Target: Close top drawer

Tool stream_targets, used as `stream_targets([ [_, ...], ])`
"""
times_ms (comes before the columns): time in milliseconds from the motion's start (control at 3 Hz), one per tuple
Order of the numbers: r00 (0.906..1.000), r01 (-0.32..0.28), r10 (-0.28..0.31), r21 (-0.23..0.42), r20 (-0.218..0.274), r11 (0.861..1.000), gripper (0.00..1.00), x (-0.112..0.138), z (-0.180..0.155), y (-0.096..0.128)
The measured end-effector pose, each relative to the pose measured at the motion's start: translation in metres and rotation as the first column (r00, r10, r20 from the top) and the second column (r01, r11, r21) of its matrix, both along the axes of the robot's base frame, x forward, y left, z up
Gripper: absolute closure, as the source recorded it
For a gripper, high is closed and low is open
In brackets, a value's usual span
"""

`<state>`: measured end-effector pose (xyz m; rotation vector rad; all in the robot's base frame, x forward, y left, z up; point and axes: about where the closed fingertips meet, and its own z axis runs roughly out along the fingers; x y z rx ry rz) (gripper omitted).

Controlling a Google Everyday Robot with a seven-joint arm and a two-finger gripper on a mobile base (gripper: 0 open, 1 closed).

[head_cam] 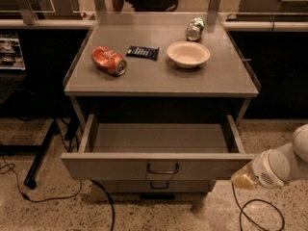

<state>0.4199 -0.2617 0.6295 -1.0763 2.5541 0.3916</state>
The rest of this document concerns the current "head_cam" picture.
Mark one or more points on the yellow foam-covered gripper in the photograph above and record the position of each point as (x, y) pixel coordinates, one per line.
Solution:
(264, 171)

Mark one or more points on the grey drawer cabinet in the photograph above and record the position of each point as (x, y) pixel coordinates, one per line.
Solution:
(159, 91)

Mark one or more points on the black stand base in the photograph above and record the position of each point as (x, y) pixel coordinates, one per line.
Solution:
(38, 150)

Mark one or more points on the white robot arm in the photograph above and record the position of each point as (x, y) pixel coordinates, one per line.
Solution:
(275, 168)

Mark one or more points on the crushed orange soda can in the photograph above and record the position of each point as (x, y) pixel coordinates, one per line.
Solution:
(108, 60)

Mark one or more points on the grey drawer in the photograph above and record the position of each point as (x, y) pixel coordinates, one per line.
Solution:
(157, 152)
(157, 186)

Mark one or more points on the computer monitor at left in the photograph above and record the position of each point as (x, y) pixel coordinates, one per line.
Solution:
(11, 57)

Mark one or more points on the grey top drawer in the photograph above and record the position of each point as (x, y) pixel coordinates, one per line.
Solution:
(157, 152)

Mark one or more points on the crushed green soda can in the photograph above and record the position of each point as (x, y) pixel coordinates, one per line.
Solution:
(195, 29)

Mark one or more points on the dark blue snack packet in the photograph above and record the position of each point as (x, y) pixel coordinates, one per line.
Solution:
(143, 52)

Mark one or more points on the grey middle drawer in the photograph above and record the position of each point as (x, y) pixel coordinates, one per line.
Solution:
(157, 186)

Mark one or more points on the white paper bowl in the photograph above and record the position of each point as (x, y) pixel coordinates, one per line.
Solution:
(188, 54)

